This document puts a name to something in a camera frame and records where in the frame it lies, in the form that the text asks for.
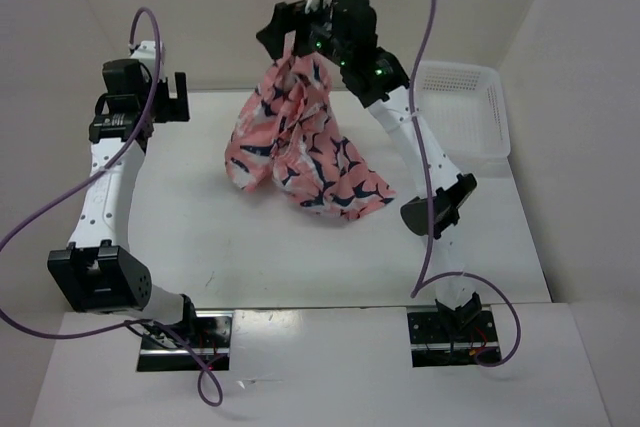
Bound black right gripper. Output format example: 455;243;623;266
255;0;350;66

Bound pink shark print shorts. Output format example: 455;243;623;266
224;52;396;221

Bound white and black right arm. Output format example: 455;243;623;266
256;0;477;262

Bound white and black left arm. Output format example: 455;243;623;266
47;54;200;347

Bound white plastic basket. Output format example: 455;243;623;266
415;61;511;162

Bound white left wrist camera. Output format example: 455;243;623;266
129;40;167;82

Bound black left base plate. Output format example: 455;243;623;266
136;310;234;373

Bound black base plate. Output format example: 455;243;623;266
136;310;234;373
407;307;502;368

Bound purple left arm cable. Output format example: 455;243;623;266
0;7;226;408

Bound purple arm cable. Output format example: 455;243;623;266
322;0;524;368
0;7;226;408

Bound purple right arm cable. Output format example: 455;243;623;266
322;0;524;368

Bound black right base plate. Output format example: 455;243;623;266
407;307;502;368

